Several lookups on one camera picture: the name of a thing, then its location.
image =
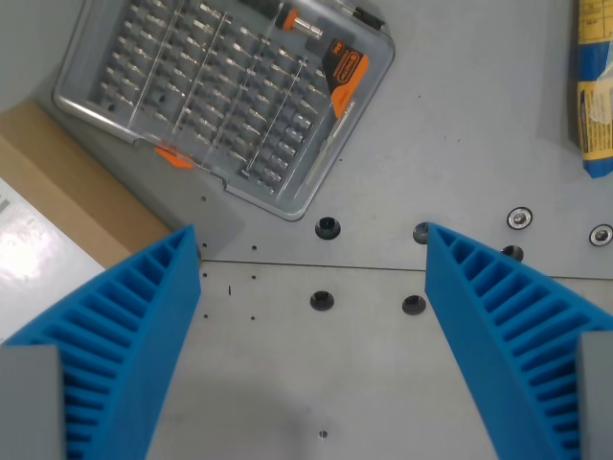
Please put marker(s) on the brown cardboard box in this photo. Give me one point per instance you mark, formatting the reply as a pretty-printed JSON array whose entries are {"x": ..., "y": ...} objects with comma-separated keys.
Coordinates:
[{"x": 79, "y": 189}]

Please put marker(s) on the white paper label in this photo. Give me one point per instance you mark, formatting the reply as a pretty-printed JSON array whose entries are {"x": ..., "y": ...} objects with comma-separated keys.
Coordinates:
[{"x": 40, "y": 268}]

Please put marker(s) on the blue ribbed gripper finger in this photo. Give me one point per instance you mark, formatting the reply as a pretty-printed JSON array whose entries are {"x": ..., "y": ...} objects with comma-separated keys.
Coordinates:
[
  {"x": 483, "y": 306},
  {"x": 139, "y": 306}
]

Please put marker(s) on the yellow and blue package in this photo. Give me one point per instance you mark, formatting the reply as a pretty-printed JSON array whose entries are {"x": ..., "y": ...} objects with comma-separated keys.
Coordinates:
[{"x": 595, "y": 86}]

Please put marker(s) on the silver socket head bolt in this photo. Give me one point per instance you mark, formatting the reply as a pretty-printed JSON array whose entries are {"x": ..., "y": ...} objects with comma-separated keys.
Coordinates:
[
  {"x": 520, "y": 218},
  {"x": 600, "y": 235}
]

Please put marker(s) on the clear screwdriver bit set case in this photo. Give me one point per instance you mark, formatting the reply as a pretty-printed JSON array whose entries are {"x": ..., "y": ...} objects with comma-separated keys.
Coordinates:
[{"x": 230, "y": 103}]

